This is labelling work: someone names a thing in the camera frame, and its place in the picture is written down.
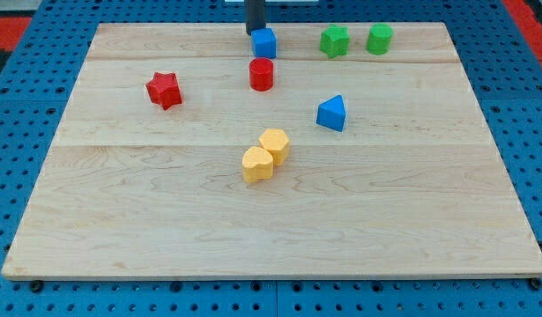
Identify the red star block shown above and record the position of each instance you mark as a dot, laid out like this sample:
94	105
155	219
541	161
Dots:
164	90

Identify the blue triangular prism block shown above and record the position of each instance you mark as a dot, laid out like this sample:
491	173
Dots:
331	113

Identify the green cylinder block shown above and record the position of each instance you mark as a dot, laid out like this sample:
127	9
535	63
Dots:
379	38

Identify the red cylinder block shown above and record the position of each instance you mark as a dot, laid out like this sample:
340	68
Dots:
261	74

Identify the blue perforated base panel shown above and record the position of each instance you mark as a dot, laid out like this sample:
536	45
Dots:
38	79

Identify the green star block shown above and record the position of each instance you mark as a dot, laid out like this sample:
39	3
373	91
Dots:
335	41

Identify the light wooden board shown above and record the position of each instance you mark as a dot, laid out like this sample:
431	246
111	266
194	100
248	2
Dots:
413	187

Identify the blue cube block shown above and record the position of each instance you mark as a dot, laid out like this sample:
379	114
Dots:
264	43

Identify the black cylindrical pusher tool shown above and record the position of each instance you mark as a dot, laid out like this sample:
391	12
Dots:
255	18

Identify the yellow hexagon block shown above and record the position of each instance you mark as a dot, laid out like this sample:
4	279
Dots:
277	143

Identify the yellow heart block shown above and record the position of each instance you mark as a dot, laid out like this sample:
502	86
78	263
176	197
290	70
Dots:
257	164

